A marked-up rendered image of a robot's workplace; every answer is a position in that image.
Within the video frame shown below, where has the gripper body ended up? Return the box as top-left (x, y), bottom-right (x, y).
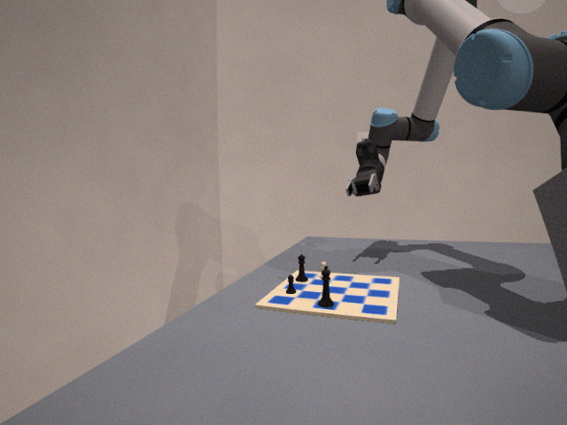
top-left (353, 139), bottom-right (386, 197)

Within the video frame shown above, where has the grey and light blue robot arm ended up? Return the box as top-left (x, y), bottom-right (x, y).
top-left (368, 0), bottom-right (567, 170)

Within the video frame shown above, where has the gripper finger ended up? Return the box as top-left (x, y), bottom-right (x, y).
top-left (346, 178), bottom-right (357, 197)
top-left (368, 174), bottom-right (380, 193)

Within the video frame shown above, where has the blue and cream chessboard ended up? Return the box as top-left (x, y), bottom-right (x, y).
top-left (255, 270), bottom-right (400, 324)

